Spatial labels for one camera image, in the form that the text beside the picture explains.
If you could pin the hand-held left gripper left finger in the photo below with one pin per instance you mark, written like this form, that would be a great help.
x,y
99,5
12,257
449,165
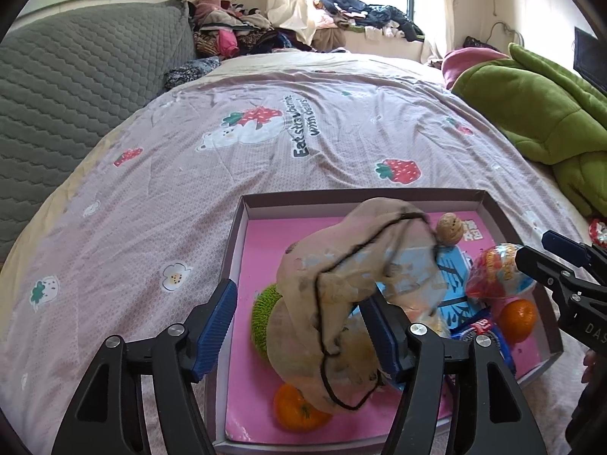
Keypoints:
x,y
216,327

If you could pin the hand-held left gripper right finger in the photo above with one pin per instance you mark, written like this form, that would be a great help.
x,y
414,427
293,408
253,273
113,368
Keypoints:
x,y
386,341

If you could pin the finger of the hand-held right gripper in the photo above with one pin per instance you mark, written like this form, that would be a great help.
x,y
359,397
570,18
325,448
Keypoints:
x,y
566,246
540,265

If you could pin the red capsule toy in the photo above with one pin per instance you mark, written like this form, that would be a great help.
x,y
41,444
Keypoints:
x,y
498,265

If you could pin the orange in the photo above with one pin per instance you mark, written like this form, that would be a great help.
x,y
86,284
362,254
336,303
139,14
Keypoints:
x,y
294,410
519,320

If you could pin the grey shallow box pink inside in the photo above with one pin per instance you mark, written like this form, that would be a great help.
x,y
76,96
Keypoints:
x,y
265,256

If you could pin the blue cookie packet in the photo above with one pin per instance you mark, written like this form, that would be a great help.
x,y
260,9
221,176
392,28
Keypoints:
x,y
479,329

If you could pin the walnut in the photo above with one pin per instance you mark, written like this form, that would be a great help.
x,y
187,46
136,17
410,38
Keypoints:
x,y
450,230

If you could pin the person's right hand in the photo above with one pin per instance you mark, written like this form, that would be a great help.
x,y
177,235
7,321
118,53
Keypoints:
x,y
591,364

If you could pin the red white candy packet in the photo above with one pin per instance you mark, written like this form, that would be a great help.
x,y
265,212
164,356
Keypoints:
x,y
598,233

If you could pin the green fleece blanket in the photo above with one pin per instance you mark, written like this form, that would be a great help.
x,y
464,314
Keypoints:
x,y
536,109

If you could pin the strawberry print bed sheet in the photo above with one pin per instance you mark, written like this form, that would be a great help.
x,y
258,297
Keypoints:
x,y
189,175

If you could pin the magenta pillow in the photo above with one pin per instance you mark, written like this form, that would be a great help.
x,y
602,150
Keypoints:
x,y
467,64

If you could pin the dark patterned cloth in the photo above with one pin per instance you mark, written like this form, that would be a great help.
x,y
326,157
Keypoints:
x,y
192,72

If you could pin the cream curtain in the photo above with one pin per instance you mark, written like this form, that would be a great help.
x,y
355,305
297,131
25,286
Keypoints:
x,y
289,0
438,9

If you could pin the grey quilted headboard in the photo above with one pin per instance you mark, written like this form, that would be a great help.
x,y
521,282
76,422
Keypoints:
x,y
71,95

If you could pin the pile of clothes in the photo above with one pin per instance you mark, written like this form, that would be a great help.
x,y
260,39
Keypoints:
x,y
242,28

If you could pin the dark clothes on windowsill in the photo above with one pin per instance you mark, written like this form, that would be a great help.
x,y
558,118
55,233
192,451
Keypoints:
x,y
365,12

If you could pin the black wall television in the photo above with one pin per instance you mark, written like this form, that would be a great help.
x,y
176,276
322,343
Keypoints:
x,y
593,61

